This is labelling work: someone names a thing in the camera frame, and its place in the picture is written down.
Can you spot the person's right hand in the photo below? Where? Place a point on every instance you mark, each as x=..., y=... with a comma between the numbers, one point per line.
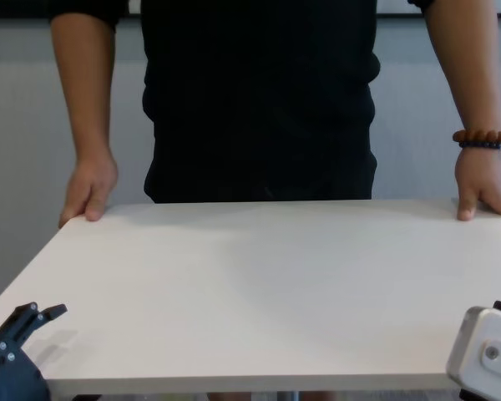
x=92, y=184

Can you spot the black wall frame strip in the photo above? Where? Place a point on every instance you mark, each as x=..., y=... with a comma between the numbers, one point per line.
x=16, y=8

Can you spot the person in black clothes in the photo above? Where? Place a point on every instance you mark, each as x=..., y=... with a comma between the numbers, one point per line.
x=259, y=104

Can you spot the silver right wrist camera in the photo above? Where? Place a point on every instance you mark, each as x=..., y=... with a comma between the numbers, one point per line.
x=484, y=351

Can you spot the person's right forearm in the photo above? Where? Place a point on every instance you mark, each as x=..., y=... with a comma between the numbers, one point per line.
x=83, y=92

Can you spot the white mobile pedestal table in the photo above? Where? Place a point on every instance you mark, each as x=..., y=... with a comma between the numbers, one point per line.
x=250, y=292

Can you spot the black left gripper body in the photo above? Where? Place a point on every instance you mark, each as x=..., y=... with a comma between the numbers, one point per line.
x=12, y=376

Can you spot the person's left forearm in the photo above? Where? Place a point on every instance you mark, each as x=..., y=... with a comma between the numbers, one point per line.
x=467, y=75

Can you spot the person's left hand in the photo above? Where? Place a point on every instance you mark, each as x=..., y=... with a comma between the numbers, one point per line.
x=482, y=179

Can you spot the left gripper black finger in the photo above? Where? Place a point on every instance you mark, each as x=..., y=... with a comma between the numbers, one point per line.
x=23, y=323

